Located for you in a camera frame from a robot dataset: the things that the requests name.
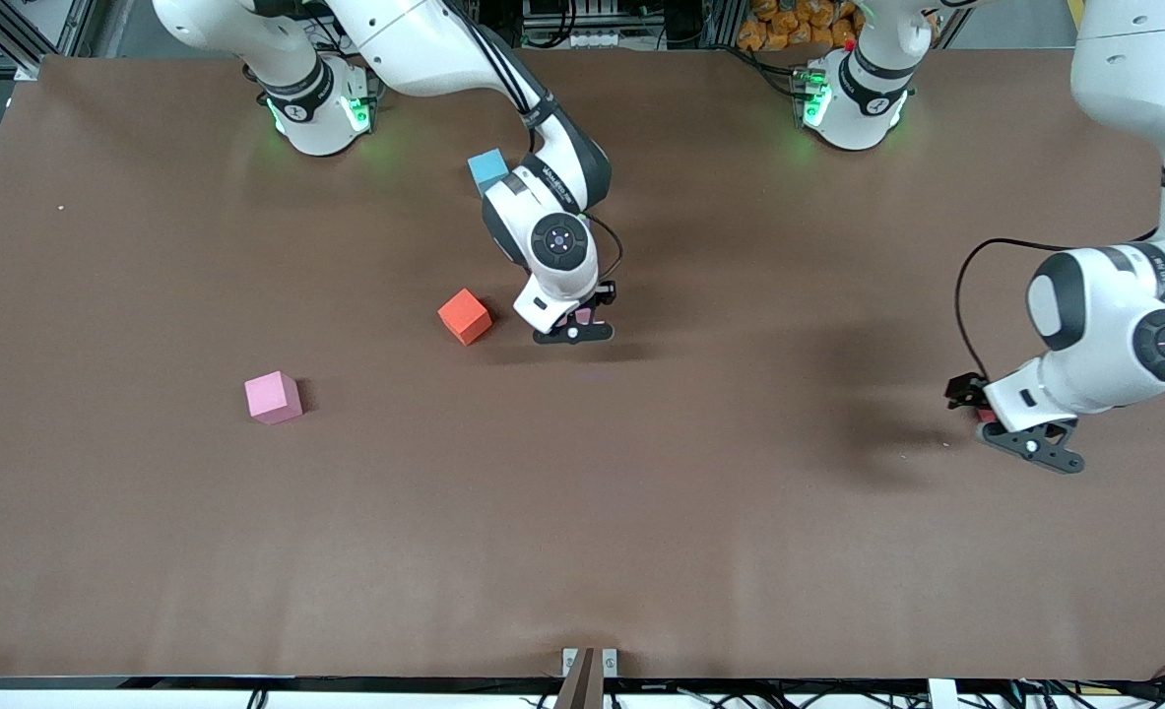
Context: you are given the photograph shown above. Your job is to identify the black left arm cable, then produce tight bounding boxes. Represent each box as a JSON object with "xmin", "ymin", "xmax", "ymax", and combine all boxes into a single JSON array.
[{"xmin": 954, "ymin": 236, "xmax": 1165, "ymax": 379}]

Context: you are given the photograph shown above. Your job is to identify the orange netted fruit bag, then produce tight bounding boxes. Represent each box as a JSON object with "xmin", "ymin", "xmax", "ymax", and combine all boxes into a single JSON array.
[{"xmin": 737, "ymin": 0, "xmax": 861, "ymax": 52}]

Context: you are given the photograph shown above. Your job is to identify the metal bracket with brown post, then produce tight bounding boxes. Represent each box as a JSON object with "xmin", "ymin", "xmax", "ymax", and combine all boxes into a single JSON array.
[{"xmin": 554, "ymin": 647, "xmax": 619, "ymax": 709}]

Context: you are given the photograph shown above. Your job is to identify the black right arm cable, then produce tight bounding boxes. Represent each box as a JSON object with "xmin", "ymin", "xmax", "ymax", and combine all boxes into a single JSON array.
[{"xmin": 582, "ymin": 210, "xmax": 626, "ymax": 289}]

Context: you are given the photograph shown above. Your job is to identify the white electronics box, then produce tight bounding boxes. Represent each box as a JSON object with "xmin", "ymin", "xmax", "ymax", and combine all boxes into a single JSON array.
[{"xmin": 521, "ymin": 0, "xmax": 642, "ymax": 50}]

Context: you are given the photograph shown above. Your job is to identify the aluminium frame profile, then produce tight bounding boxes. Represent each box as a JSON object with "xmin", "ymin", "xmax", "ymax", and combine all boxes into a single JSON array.
[{"xmin": 0, "ymin": 0, "xmax": 100, "ymax": 80}]

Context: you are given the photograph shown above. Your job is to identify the brown table mat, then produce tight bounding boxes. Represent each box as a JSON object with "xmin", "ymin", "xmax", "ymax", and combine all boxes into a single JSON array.
[{"xmin": 0, "ymin": 44, "xmax": 1165, "ymax": 680}]

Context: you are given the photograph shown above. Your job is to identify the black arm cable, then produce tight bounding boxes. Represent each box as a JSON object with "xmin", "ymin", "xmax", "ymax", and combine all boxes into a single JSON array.
[
  {"xmin": 954, "ymin": 236, "xmax": 1165, "ymax": 379},
  {"xmin": 582, "ymin": 210, "xmax": 626, "ymax": 289}
]

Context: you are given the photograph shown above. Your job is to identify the cyan foam cube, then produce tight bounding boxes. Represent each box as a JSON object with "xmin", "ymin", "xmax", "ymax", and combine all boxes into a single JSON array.
[{"xmin": 467, "ymin": 148, "xmax": 511, "ymax": 197}]

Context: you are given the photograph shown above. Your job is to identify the orange foam cube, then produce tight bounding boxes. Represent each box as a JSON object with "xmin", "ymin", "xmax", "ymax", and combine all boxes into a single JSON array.
[{"xmin": 436, "ymin": 288, "xmax": 494, "ymax": 347}]

